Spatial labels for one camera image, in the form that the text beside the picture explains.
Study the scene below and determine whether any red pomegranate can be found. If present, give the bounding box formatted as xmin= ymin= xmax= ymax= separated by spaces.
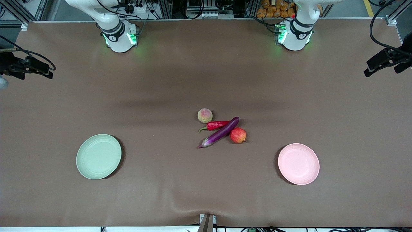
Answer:
xmin=230 ymin=127 xmax=247 ymax=144

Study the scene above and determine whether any purple eggplant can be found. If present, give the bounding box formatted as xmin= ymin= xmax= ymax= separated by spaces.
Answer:
xmin=197 ymin=117 xmax=240 ymax=149

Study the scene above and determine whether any red chili pepper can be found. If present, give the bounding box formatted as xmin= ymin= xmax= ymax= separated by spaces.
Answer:
xmin=199 ymin=121 xmax=231 ymax=133

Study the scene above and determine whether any peach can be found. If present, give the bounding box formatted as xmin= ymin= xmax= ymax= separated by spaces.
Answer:
xmin=197 ymin=108 xmax=213 ymax=124

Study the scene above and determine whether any pale green plate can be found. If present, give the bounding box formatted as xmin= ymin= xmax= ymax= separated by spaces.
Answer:
xmin=76 ymin=134 xmax=122 ymax=180

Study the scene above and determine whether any white power strip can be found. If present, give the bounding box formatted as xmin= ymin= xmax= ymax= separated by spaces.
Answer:
xmin=124 ymin=0 xmax=154 ymax=14

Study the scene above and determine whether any pink plate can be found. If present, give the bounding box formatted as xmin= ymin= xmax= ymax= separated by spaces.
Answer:
xmin=278 ymin=143 xmax=320 ymax=185

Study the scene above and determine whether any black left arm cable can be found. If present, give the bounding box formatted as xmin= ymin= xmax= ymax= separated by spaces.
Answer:
xmin=369 ymin=0 xmax=412 ymax=57

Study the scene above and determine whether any aluminium frame post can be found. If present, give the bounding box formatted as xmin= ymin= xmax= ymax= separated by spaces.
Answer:
xmin=0 ymin=0 xmax=49 ymax=30
xmin=385 ymin=0 xmax=412 ymax=26

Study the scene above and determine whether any grey table edge bracket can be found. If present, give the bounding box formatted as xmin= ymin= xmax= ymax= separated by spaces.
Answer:
xmin=199 ymin=214 xmax=217 ymax=232

